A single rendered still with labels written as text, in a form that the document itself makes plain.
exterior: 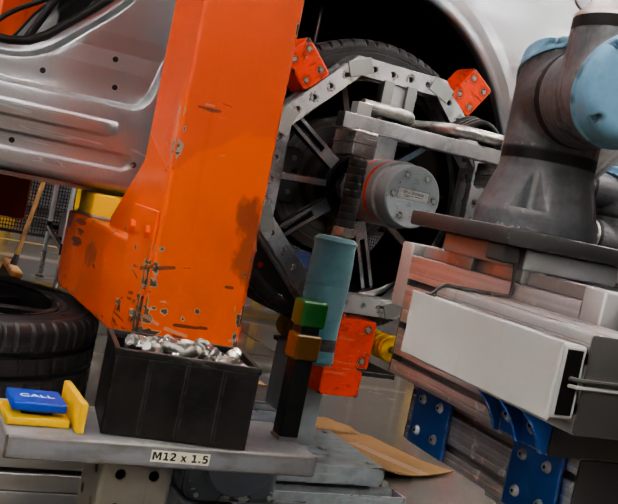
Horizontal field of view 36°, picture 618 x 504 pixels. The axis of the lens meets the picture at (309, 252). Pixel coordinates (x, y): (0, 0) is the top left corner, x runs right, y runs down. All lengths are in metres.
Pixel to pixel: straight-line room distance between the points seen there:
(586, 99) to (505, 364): 0.30
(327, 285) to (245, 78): 0.57
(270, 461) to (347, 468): 0.90
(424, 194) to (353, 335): 0.35
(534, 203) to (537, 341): 0.32
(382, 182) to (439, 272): 0.71
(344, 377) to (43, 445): 0.98
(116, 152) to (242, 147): 0.53
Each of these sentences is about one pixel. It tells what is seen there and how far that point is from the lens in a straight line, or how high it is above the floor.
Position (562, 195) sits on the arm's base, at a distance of 1.15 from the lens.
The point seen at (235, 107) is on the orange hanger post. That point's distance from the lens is 1.47.
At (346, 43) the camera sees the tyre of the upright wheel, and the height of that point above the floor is 1.15.
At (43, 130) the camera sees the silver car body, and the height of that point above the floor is 0.83.
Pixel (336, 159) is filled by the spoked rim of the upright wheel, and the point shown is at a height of 0.90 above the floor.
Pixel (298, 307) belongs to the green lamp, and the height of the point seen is 0.65.
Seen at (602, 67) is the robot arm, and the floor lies 0.99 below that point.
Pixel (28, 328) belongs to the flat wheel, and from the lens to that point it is 1.67.
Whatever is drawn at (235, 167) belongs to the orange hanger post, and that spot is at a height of 0.83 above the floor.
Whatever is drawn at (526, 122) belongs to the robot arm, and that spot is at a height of 0.94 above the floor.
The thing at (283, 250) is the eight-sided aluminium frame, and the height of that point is 0.69.
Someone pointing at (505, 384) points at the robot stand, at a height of 0.67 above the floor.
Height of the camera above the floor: 0.80
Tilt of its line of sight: 3 degrees down
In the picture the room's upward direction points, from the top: 12 degrees clockwise
